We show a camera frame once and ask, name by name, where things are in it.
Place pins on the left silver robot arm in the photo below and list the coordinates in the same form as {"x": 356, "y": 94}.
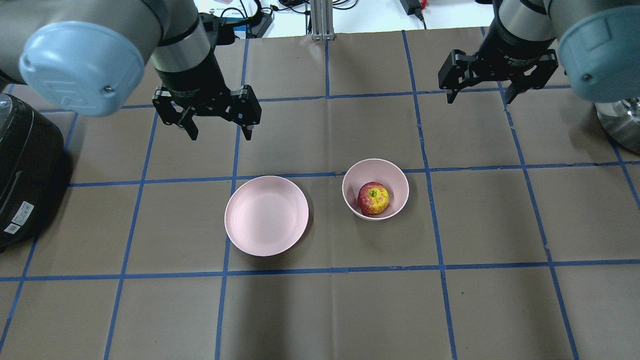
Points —
{"x": 88, "y": 56}

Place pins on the black rice cooker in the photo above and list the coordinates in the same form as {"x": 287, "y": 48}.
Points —
{"x": 30, "y": 148}

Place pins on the steel steamer pot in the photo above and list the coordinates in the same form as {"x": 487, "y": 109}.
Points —
{"x": 621, "y": 121}

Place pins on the red yellow apple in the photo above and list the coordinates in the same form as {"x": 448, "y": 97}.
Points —
{"x": 373, "y": 198}

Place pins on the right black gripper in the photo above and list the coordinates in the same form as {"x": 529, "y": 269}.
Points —
{"x": 510, "y": 46}

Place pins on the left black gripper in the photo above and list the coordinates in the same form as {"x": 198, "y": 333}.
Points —
{"x": 192, "y": 80}

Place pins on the aluminium frame post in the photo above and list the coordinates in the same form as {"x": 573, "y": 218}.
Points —
{"x": 322, "y": 24}

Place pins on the pink bowl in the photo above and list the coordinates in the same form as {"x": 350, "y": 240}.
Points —
{"x": 378, "y": 170}

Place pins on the pink plate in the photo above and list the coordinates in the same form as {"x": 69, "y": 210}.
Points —
{"x": 266, "y": 216}

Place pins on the black power adapter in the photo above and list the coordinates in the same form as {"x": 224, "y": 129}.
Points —
{"x": 413, "y": 7}

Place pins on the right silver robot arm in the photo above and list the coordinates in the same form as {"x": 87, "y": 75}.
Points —
{"x": 593, "y": 40}

